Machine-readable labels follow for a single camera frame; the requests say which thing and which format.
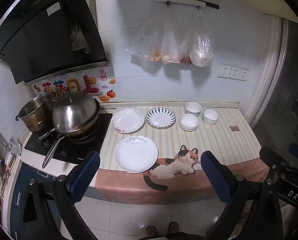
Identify blue kitchen cabinet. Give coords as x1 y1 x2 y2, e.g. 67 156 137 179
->
10 164 62 240

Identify person's left foot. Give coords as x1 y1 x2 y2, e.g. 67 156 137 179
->
145 225 157 238

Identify white plate with grey print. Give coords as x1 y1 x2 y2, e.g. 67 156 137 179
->
114 135 159 173

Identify person's foot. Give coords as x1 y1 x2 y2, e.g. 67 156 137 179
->
168 222 180 235
145 225 157 238

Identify steel wok with long handle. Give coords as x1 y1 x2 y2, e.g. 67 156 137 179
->
42 100 101 169

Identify wall hook rail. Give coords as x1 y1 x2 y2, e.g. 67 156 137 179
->
155 0 219 10

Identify clear plastic bag orange contents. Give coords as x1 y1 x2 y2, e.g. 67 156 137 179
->
126 7 164 62

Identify black glass gas stove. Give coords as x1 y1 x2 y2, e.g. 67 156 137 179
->
24 113 114 165

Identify striped cat print table mat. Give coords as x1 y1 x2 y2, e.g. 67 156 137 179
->
94 106 270 205

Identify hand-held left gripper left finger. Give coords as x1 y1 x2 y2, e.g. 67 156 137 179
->
16 151 101 240

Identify white plate with blue stripes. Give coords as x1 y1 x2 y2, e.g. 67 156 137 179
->
146 107 176 129

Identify steel dome lid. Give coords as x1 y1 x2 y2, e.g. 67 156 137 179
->
52 91 101 132

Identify white bowl with black rim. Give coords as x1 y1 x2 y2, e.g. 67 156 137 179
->
202 108 220 126

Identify clear plastic bag red contents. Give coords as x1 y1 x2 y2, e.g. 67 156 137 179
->
179 12 197 65

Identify person's right foot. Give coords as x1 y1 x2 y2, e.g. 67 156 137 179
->
168 222 180 235

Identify white plate with pink flowers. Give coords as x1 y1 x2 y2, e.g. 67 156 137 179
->
111 109 145 134

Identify black range hood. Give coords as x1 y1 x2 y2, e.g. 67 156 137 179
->
0 0 111 85

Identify white door frame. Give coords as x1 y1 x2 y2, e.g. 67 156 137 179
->
249 17 290 143

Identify tall steel pot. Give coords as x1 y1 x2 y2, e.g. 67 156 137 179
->
16 92 55 133

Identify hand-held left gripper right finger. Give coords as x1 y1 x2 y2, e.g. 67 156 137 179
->
200 151 283 240

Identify white bowl with blue pattern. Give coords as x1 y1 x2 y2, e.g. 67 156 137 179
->
184 101 202 117

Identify plain white bowl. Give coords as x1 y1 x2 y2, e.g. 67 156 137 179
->
179 113 199 132

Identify clear plastic bag pale contents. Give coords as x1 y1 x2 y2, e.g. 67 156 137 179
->
189 7 214 68

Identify clear plastic bag with eggs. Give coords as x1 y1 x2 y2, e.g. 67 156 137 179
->
161 5 182 65

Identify colourful wall sticker set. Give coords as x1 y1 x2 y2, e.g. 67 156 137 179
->
33 69 116 103

